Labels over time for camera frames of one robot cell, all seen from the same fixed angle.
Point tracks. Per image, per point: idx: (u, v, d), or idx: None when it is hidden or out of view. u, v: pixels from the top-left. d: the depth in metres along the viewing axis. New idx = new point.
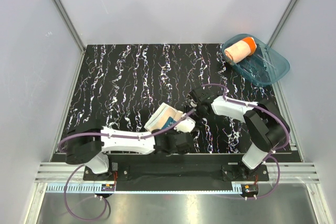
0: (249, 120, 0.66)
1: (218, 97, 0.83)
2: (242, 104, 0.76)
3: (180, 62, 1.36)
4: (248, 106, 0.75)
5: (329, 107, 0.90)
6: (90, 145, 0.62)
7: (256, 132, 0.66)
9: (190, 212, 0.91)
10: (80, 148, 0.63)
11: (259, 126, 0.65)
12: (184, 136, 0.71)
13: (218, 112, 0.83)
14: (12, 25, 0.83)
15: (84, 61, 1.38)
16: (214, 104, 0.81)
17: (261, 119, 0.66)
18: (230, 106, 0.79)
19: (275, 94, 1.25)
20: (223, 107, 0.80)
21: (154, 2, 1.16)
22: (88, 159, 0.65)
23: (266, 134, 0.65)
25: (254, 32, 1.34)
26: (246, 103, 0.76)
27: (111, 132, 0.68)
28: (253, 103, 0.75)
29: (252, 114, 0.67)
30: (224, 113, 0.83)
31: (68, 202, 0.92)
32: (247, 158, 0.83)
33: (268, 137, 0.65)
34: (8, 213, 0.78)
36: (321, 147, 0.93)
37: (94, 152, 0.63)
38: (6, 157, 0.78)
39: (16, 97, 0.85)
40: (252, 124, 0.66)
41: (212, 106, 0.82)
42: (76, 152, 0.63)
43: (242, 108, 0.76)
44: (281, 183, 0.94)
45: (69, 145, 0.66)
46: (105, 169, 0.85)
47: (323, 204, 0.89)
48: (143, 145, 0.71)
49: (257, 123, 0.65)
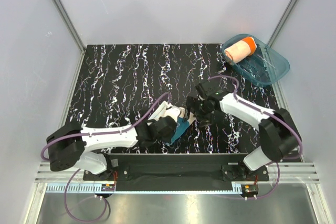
0: (263, 129, 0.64)
1: (229, 95, 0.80)
2: (256, 109, 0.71)
3: (180, 62, 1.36)
4: (262, 113, 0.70)
5: (329, 107, 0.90)
6: (72, 147, 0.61)
7: (268, 142, 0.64)
9: (190, 212, 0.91)
10: (62, 152, 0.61)
11: (271, 135, 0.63)
12: (162, 123, 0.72)
13: (226, 109, 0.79)
14: (11, 25, 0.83)
15: (84, 61, 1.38)
16: (224, 103, 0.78)
17: (275, 130, 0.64)
18: (243, 108, 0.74)
19: (275, 94, 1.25)
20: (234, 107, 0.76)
21: (154, 2, 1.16)
22: (72, 162, 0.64)
23: (278, 146, 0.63)
25: (254, 32, 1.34)
26: (261, 109, 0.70)
27: (92, 131, 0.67)
28: (269, 112, 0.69)
29: (268, 124, 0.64)
30: (233, 113, 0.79)
31: (67, 202, 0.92)
32: (248, 159, 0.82)
33: (280, 148, 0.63)
34: (8, 214, 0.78)
36: (321, 147, 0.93)
37: (78, 153, 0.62)
38: (6, 157, 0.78)
39: (16, 97, 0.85)
40: (266, 134, 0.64)
41: (220, 102, 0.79)
42: (59, 157, 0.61)
43: (256, 114, 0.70)
44: (281, 182, 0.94)
45: (51, 152, 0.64)
46: (104, 167, 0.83)
47: (323, 204, 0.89)
48: (126, 137, 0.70)
49: (271, 134, 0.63)
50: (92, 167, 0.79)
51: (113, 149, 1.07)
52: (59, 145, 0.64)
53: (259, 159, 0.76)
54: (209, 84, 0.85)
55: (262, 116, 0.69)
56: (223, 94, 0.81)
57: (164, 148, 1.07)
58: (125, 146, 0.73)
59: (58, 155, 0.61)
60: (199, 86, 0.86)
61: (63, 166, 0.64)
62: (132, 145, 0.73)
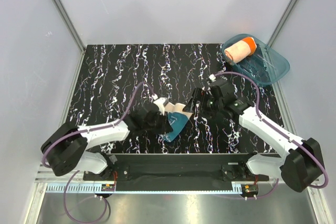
0: (292, 162, 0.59)
1: (250, 110, 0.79)
2: (285, 136, 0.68)
3: (180, 62, 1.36)
4: (290, 142, 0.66)
5: (329, 107, 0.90)
6: (74, 145, 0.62)
7: (294, 174, 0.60)
9: (190, 212, 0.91)
10: (64, 152, 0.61)
11: (300, 169, 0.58)
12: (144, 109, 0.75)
13: (245, 124, 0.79)
14: (11, 26, 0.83)
15: (84, 61, 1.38)
16: (244, 118, 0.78)
17: (304, 163, 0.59)
18: (269, 131, 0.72)
19: (275, 94, 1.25)
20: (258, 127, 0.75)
21: (154, 3, 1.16)
22: (75, 161, 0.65)
23: (304, 179, 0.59)
25: (254, 32, 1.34)
26: (290, 137, 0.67)
27: (88, 128, 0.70)
28: (298, 141, 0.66)
29: (296, 157, 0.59)
30: (251, 127, 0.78)
31: (67, 202, 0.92)
32: (252, 163, 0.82)
33: (304, 181, 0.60)
34: (8, 214, 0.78)
36: (322, 146, 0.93)
37: (81, 150, 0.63)
38: (6, 157, 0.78)
39: (16, 97, 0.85)
40: (294, 167, 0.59)
41: (240, 116, 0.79)
42: (62, 158, 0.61)
43: (283, 142, 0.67)
44: (281, 183, 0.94)
45: (51, 157, 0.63)
46: (104, 164, 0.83)
47: (323, 204, 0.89)
48: (119, 129, 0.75)
49: (300, 168, 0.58)
50: (92, 167, 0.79)
51: (113, 149, 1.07)
52: (58, 148, 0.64)
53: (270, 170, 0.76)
54: (227, 88, 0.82)
55: (290, 146, 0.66)
56: (243, 106, 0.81)
57: (164, 148, 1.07)
58: (118, 139, 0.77)
59: (61, 157, 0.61)
60: (216, 87, 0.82)
61: (66, 168, 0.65)
62: (124, 137, 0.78)
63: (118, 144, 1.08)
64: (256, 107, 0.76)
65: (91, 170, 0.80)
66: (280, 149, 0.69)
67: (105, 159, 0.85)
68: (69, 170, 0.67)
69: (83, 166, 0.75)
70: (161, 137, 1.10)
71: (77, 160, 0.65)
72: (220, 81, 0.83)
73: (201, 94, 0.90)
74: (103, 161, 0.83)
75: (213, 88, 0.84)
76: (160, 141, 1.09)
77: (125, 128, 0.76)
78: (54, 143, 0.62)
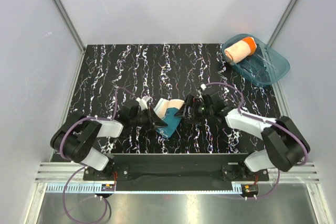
0: (268, 138, 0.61)
1: (233, 110, 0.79)
2: (259, 119, 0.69)
3: (180, 62, 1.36)
4: (265, 122, 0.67)
5: (329, 107, 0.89)
6: (91, 125, 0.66)
7: (274, 150, 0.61)
9: (190, 212, 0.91)
10: (83, 134, 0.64)
11: (277, 144, 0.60)
12: (126, 108, 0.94)
13: (233, 125, 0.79)
14: (12, 26, 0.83)
15: (84, 61, 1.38)
16: (229, 118, 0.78)
17: (280, 139, 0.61)
18: (245, 119, 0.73)
19: (275, 94, 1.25)
20: (239, 120, 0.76)
21: (154, 3, 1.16)
22: (91, 144, 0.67)
23: (286, 155, 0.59)
25: (254, 32, 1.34)
26: (263, 118, 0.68)
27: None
28: (272, 120, 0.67)
29: (271, 132, 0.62)
30: (240, 126, 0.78)
31: (68, 202, 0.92)
32: (250, 161, 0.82)
33: (287, 157, 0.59)
34: (8, 213, 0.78)
36: (321, 146, 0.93)
37: (97, 130, 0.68)
38: (7, 157, 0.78)
39: (16, 97, 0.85)
40: (270, 142, 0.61)
41: (227, 118, 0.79)
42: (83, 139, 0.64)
43: (260, 124, 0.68)
44: (281, 183, 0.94)
45: (68, 144, 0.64)
46: (106, 159, 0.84)
47: (323, 204, 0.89)
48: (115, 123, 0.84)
49: (276, 142, 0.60)
50: (96, 163, 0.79)
51: (113, 149, 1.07)
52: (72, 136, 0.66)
53: (262, 162, 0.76)
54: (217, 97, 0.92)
55: (264, 126, 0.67)
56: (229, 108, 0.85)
57: (164, 148, 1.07)
58: (113, 135, 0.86)
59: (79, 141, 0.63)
60: (207, 96, 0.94)
61: (84, 153, 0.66)
62: (117, 134, 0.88)
63: (118, 144, 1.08)
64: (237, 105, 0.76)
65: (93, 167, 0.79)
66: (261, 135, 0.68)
67: (106, 157, 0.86)
68: (83, 158, 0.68)
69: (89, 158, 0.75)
70: (161, 137, 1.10)
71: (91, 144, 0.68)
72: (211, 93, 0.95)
73: (192, 100, 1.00)
74: (105, 157, 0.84)
75: (205, 97, 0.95)
76: (160, 141, 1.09)
77: (119, 122, 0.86)
78: (72, 127, 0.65)
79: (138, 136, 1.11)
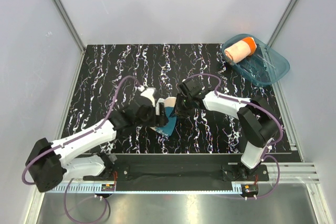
0: (242, 116, 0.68)
1: (210, 93, 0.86)
2: (235, 100, 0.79)
3: (180, 62, 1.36)
4: (240, 103, 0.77)
5: (329, 107, 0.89)
6: (48, 163, 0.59)
7: (249, 128, 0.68)
9: (190, 212, 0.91)
10: (41, 172, 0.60)
11: (251, 121, 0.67)
12: (136, 104, 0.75)
13: (209, 107, 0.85)
14: (12, 27, 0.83)
15: (84, 61, 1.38)
16: (207, 100, 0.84)
17: (253, 117, 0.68)
18: (222, 101, 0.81)
19: (275, 94, 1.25)
20: (217, 103, 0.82)
21: (153, 2, 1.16)
22: (58, 175, 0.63)
23: (260, 130, 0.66)
25: (254, 32, 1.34)
26: (239, 99, 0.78)
27: (63, 142, 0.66)
28: (246, 100, 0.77)
29: (246, 112, 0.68)
30: (216, 109, 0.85)
31: (68, 202, 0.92)
32: (245, 158, 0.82)
33: (261, 132, 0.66)
34: (8, 213, 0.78)
36: (321, 146, 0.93)
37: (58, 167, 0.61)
38: (7, 157, 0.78)
39: (16, 97, 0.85)
40: (245, 120, 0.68)
41: (203, 100, 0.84)
42: (42, 179, 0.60)
43: (235, 105, 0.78)
44: (281, 183, 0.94)
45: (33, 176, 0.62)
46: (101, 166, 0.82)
47: (323, 204, 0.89)
48: (98, 136, 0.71)
49: (250, 120, 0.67)
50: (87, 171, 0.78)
51: (113, 149, 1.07)
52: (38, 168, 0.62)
53: (251, 151, 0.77)
54: (192, 82, 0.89)
55: (240, 105, 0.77)
56: (205, 93, 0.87)
57: (164, 148, 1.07)
58: (106, 141, 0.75)
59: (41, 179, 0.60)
60: (182, 85, 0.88)
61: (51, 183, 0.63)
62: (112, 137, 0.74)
63: (118, 145, 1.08)
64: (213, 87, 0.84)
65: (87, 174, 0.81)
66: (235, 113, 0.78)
67: (103, 162, 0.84)
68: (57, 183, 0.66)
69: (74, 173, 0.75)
70: (161, 137, 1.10)
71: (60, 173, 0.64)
72: (186, 79, 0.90)
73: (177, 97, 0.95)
74: (100, 163, 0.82)
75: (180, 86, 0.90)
76: (160, 141, 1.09)
77: (108, 131, 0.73)
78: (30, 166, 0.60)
79: (137, 136, 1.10)
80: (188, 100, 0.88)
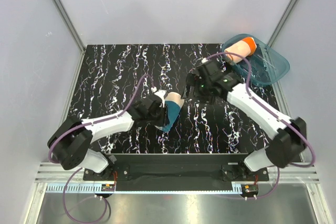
0: (279, 140, 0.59)
1: (240, 86, 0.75)
2: (274, 115, 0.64)
3: (180, 62, 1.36)
4: (279, 121, 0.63)
5: (329, 106, 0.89)
6: (80, 138, 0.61)
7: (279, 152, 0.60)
9: (190, 212, 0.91)
10: (71, 147, 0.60)
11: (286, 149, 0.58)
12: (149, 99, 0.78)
13: (232, 101, 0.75)
14: (12, 27, 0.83)
15: (84, 61, 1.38)
16: (233, 94, 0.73)
17: (290, 144, 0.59)
18: (256, 109, 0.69)
19: (275, 94, 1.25)
20: (245, 104, 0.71)
21: (153, 2, 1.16)
22: (82, 153, 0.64)
23: (286, 156, 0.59)
25: (254, 32, 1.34)
26: (279, 117, 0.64)
27: (92, 120, 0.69)
28: (286, 120, 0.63)
29: (284, 135, 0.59)
30: (240, 107, 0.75)
31: (67, 202, 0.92)
32: (249, 160, 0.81)
33: (286, 157, 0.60)
34: (8, 213, 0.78)
36: (321, 146, 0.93)
37: (87, 141, 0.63)
38: (7, 157, 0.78)
39: (16, 98, 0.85)
40: (282, 145, 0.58)
41: (229, 94, 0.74)
42: (69, 153, 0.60)
43: (272, 120, 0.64)
44: (281, 183, 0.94)
45: (58, 152, 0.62)
46: (105, 163, 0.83)
47: (323, 204, 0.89)
48: (122, 120, 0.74)
49: (285, 148, 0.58)
50: (94, 164, 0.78)
51: (113, 149, 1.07)
52: (64, 143, 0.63)
53: (259, 160, 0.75)
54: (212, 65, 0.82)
55: (277, 124, 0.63)
56: (232, 83, 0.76)
57: (164, 148, 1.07)
58: (123, 130, 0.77)
59: (69, 152, 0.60)
60: (203, 68, 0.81)
61: (74, 161, 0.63)
62: (128, 127, 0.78)
63: (118, 144, 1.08)
64: (248, 84, 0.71)
65: (91, 168, 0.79)
66: (269, 129, 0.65)
67: (106, 160, 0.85)
68: (75, 164, 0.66)
69: (86, 162, 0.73)
70: (161, 137, 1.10)
71: (84, 152, 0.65)
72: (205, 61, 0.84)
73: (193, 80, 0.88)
74: (105, 160, 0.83)
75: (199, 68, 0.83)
76: (160, 141, 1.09)
77: (129, 117, 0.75)
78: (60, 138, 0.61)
79: (138, 136, 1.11)
80: (207, 85, 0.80)
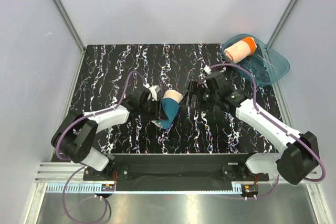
0: (289, 156, 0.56)
1: (248, 103, 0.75)
2: (282, 129, 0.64)
3: (180, 62, 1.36)
4: (289, 136, 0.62)
5: (329, 106, 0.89)
6: (86, 127, 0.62)
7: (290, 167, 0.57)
9: (190, 212, 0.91)
10: (78, 137, 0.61)
11: (297, 164, 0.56)
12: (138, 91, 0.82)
13: (241, 116, 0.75)
14: (12, 27, 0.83)
15: (84, 61, 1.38)
16: (241, 110, 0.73)
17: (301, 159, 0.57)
18: (264, 124, 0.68)
19: (275, 94, 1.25)
20: (253, 118, 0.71)
21: (153, 2, 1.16)
22: (90, 144, 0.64)
23: (299, 172, 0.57)
25: (254, 32, 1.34)
26: (287, 131, 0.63)
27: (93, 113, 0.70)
28: (296, 134, 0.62)
29: (294, 150, 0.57)
30: (248, 123, 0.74)
31: (67, 202, 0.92)
32: (252, 162, 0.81)
33: (299, 174, 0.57)
34: (8, 213, 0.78)
36: (321, 147, 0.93)
37: (94, 130, 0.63)
38: (7, 157, 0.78)
39: (16, 98, 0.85)
40: (293, 160, 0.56)
41: (237, 109, 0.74)
42: (78, 144, 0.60)
43: (281, 136, 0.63)
44: (281, 183, 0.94)
45: (65, 147, 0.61)
46: (106, 160, 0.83)
47: (323, 204, 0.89)
48: (119, 111, 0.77)
49: (296, 163, 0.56)
50: (95, 162, 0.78)
51: (113, 149, 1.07)
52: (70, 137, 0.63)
53: (264, 166, 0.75)
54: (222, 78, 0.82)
55: (286, 139, 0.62)
56: (240, 98, 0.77)
57: (164, 148, 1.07)
58: (119, 122, 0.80)
59: (77, 143, 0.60)
60: (212, 81, 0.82)
61: (82, 153, 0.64)
62: (124, 119, 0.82)
63: (118, 144, 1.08)
64: (254, 99, 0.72)
65: (93, 166, 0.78)
66: (277, 144, 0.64)
67: (106, 157, 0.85)
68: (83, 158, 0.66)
69: (88, 159, 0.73)
70: (161, 137, 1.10)
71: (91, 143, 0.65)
72: (215, 74, 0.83)
73: (197, 87, 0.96)
74: (105, 157, 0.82)
75: (209, 80, 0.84)
76: (160, 141, 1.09)
77: (124, 109, 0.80)
78: (65, 131, 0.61)
79: (137, 136, 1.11)
80: (216, 98, 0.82)
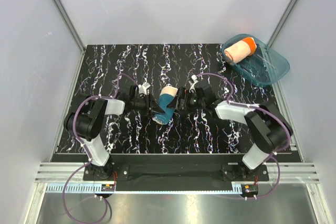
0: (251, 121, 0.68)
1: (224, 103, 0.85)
2: (243, 106, 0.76)
3: (180, 62, 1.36)
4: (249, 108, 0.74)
5: (329, 106, 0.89)
6: (98, 104, 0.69)
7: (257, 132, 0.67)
9: (190, 212, 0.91)
10: (92, 112, 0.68)
11: (259, 125, 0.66)
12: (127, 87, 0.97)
13: (222, 114, 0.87)
14: (12, 27, 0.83)
15: (84, 61, 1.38)
16: (218, 108, 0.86)
17: (263, 122, 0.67)
18: (232, 108, 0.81)
19: (275, 94, 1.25)
20: (228, 110, 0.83)
21: (153, 2, 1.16)
22: (101, 121, 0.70)
23: (267, 135, 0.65)
25: (254, 32, 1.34)
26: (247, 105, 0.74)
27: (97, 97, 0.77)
28: (255, 105, 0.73)
29: (253, 115, 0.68)
30: (228, 117, 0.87)
31: (67, 202, 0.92)
32: (247, 158, 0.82)
33: (270, 138, 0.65)
34: (8, 213, 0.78)
36: (321, 146, 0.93)
37: (104, 107, 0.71)
38: (7, 157, 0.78)
39: (16, 98, 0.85)
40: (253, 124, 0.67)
41: (216, 109, 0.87)
42: (94, 117, 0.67)
43: (244, 110, 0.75)
44: (281, 183, 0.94)
45: (81, 124, 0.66)
46: (106, 154, 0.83)
47: (323, 204, 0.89)
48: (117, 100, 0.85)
49: (258, 125, 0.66)
50: (98, 155, 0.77)
51: (113, 149, 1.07)
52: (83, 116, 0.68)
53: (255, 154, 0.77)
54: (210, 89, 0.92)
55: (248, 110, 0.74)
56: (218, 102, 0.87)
57: (164, 148, 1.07)
58: (117, 112, 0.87)
59: (93, 117, 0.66)
60: (199, 89, 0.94)
61: (97, 129, 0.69)
62: (121, 111, 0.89)
63: (118, 145, 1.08)
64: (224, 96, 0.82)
65: (96, 158, 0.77)
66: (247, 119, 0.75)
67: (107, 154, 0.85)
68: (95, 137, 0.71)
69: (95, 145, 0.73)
70: (161, 137, 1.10)
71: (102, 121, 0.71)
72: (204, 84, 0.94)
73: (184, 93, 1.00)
74: (106, 152, 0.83)
75: (198, 89, 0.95)
76: (160, 141, 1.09)
77: (121, 100, 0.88)
78: (80, 108, 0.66)
79: (138, 136, 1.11)
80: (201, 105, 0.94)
